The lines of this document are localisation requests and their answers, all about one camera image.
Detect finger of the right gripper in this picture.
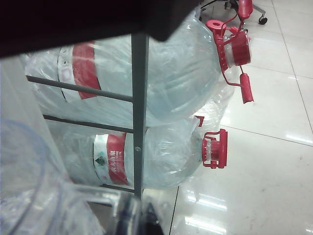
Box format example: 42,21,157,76
0,0,201,59

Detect bagged water jug red label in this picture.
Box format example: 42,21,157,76
21,6,252,123
46,117,229,190

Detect dark metal jug rack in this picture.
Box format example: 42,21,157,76
25,33,150,201

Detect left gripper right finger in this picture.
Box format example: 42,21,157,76
144,200,173,235

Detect clear plastic mug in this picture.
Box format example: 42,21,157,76
0,118,144,235

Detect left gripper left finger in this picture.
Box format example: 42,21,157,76
117,208,145,235

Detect office chair base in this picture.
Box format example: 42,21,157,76
199,0,268,25

